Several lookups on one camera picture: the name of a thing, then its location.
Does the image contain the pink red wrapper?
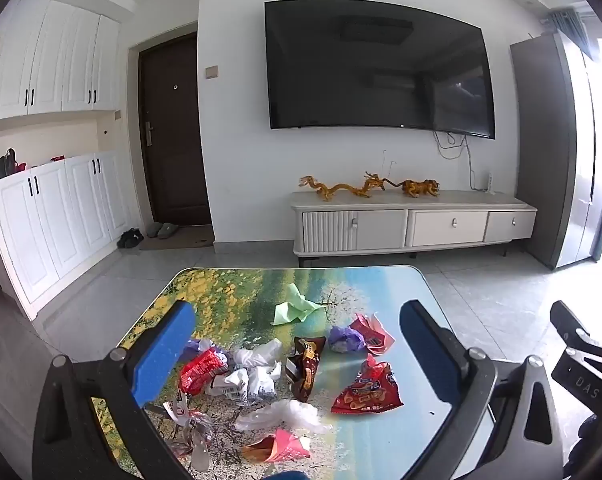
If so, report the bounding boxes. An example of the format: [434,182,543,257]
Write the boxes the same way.
[349,312,396,353]

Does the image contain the black bag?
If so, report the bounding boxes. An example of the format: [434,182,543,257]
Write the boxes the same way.
[0,148,18,181]

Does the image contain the large red snack packet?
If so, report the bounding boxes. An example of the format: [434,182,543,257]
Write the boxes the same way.
[331,354,404,416]

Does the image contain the clear red print wrapper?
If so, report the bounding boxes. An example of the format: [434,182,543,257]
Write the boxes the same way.
[162,400,217,471]

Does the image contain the pink orange wrapper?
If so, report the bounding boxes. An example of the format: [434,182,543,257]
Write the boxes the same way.
[241,428,312,463]

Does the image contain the golden dragon figurine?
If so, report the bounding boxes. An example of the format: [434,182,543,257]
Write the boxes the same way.
[299,172,399,202]

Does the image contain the white television cabinet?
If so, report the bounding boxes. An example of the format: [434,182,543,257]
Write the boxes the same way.
[288,190,538,267]

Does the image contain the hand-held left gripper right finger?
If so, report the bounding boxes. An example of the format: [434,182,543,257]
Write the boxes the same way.
[400,300,564,480]

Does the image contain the grey blue curtain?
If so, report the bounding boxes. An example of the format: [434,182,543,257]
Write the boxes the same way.
[546,7,599,61]

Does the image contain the brown snack packet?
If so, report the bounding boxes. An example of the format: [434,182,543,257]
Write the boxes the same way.
[285,336,328,403]

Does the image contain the grey refrigerator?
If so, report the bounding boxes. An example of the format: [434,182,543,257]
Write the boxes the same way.
[510,30,602,271]

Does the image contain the television cables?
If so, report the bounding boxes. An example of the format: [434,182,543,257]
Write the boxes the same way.
[433,130,476,192]

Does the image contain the dark brown door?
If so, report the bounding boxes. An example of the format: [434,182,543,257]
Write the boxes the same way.
[138,31,213,227]

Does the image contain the clear plastic bag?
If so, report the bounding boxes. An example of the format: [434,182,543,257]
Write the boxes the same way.
[234,399,321,432]

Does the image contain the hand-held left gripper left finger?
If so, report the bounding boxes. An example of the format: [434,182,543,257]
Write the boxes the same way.
[31,301,197,480]

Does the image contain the golden tiger figurine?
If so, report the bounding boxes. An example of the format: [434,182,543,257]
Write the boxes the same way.
[400,178,442,198]

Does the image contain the white wall cupboards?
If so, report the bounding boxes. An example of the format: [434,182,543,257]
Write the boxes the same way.
[0,0,121,122]

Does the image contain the white plastic bag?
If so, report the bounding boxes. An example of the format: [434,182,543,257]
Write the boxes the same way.
[232,338,283,367]

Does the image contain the white printed wrapper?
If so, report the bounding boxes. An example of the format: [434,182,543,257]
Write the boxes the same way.
[203,367,252,403]

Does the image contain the pale purple plastic scrap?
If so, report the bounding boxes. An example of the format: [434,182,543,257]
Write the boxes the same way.
[185,338,216,363]

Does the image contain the purple plastic bag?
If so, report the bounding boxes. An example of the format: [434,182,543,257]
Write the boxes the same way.
[328,325,366,355]

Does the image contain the small red snack packet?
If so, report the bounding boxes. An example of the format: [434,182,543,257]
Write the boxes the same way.
[178,346,230,396]

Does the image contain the black wall television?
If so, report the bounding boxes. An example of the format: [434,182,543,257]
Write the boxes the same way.
[264,0,496,140]

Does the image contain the green paper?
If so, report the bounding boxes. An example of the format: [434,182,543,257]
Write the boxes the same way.
[272,283,327,325]

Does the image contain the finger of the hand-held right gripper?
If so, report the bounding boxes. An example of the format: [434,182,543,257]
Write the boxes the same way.
[551,301,602,361]

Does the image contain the brown door mat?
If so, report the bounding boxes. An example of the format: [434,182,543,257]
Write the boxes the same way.
[140,225,216,251]

